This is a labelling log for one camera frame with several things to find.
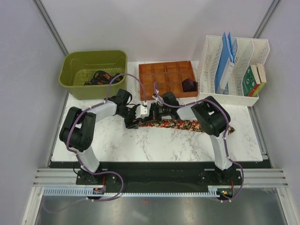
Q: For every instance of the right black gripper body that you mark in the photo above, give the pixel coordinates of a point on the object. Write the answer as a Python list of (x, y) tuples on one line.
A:
[(159, 111)]

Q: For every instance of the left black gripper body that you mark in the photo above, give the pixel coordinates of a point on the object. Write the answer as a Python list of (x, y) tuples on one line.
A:
[(130, 116)]

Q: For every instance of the colourful floral patterned tie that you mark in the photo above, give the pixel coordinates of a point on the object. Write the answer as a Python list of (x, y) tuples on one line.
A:
[(189, 125)]

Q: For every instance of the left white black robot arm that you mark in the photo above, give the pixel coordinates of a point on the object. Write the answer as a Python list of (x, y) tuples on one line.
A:
[(77, 131)]

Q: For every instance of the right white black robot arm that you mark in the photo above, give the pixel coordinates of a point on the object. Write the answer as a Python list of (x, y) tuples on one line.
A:
[(206, 116)]

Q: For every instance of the orange compartment tray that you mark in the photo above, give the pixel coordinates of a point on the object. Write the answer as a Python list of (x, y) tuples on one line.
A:
[(169, 76)]

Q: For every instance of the rolled dark red tie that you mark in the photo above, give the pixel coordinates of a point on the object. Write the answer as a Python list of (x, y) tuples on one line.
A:
[(189, 85)]

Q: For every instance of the dark blue orange tie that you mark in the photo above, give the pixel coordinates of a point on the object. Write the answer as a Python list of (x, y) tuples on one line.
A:
[(100, 77)]

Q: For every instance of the olive green plastic bin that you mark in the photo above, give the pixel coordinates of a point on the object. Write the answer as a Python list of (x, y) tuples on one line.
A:
[(79, 64)]

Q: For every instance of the white booklet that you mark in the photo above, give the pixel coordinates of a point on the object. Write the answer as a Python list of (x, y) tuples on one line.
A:
[(226, 70)]

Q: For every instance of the blue folder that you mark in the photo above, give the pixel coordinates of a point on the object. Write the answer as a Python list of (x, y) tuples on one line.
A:
[(229, 50)]

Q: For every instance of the green book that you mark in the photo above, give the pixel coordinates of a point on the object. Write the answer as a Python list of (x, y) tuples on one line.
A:
[(251, 82)]

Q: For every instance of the white plastic file organizer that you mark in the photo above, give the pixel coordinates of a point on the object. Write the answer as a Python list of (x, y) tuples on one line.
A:
[(250, 51)]

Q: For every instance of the beige paperback book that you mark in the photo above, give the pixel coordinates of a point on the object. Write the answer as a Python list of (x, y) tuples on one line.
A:
[(261, 73)]

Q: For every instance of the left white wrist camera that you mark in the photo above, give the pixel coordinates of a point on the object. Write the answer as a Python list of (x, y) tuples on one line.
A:
[(141, 111)]

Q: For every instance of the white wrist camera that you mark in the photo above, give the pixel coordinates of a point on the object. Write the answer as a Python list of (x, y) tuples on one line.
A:
[(156, 97), (141, 111)]

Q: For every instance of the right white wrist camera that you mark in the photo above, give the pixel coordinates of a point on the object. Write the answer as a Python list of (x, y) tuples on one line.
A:
[(156, 97)]

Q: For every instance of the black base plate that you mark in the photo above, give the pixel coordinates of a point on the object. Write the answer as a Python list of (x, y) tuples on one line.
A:
[(156, 177)]

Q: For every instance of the white slotted cable duct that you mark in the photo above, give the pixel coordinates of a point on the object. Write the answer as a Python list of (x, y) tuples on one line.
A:
[(100, 192)]

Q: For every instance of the aluminium frame rail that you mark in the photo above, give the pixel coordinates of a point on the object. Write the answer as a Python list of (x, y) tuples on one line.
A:
[(59, 177)]

